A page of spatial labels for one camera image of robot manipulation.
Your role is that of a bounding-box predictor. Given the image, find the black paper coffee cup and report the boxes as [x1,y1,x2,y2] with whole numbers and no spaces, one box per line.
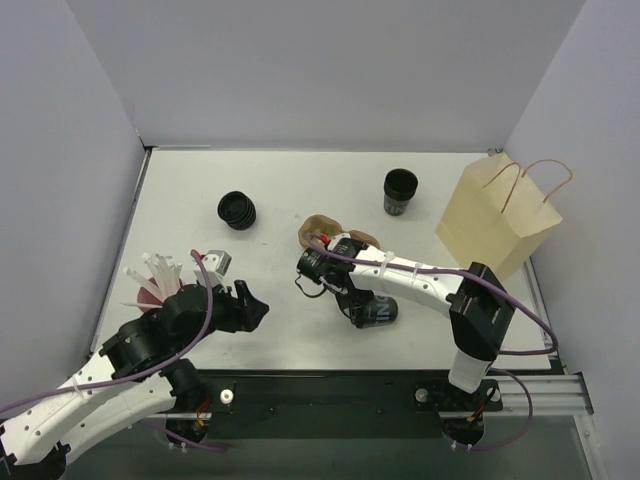
[362,295,399,328]

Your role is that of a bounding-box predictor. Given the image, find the brown pulp cup carrier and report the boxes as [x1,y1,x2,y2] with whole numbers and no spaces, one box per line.
[297,214,380,249]

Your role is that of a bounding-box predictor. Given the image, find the tan paper bag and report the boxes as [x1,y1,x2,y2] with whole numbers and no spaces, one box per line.
[436,153,573,281]

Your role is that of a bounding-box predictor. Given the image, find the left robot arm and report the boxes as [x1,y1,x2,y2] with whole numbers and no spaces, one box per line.
[1,280,269,479]

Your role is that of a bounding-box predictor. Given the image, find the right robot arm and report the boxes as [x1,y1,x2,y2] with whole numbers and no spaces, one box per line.
[296,237,515,408]

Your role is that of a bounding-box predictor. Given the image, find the stack of black lids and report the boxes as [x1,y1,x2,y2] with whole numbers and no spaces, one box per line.
[217,191,257,231]

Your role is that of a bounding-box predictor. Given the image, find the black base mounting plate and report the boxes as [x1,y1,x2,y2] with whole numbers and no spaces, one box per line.
[165,370,503,442]

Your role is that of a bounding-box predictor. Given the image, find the pink straw holder cup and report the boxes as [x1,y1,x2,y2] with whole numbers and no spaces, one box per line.
[135,287,162,313]

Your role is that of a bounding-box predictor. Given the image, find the stack of black cups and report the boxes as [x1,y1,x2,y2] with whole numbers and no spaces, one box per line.
[383,168,419,216]

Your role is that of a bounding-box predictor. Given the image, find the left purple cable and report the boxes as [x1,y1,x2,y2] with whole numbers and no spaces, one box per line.
[0,249,231,454]

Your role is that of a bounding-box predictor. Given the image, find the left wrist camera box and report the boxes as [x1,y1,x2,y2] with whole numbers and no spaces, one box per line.
[200,250,232,288]

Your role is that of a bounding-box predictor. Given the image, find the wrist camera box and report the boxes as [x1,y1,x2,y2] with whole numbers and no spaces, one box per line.
[322,232,351,251]
[200,250,232,288]

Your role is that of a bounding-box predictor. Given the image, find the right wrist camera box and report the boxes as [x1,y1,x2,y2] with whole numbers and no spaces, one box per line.
[322,232,351,251]

